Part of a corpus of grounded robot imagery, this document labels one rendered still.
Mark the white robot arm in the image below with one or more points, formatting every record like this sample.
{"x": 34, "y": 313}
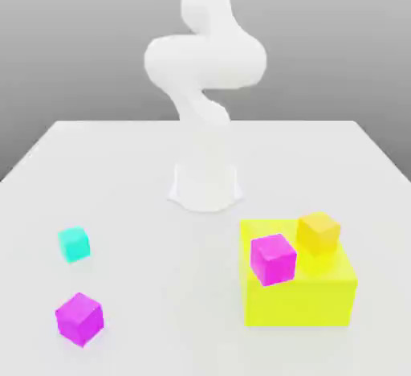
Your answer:
{"x": 205, "y": 61}

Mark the small magenta cube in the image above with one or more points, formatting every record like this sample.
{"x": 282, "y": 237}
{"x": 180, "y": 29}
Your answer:
{"x": 273, "y": 259}

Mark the small orange cube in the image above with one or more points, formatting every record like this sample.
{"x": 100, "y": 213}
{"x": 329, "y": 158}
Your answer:
{"x": 318, "y": 233}

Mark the small cyan cube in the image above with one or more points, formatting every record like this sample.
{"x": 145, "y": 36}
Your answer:
{"x": 74, "y": 244}

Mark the small purple cube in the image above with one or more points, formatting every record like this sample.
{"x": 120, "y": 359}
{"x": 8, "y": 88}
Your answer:
{"x": 79, "y": 319}

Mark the large yellow box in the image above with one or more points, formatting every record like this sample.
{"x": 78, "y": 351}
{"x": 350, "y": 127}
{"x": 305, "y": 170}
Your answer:
{"x": 301, "y": 299}

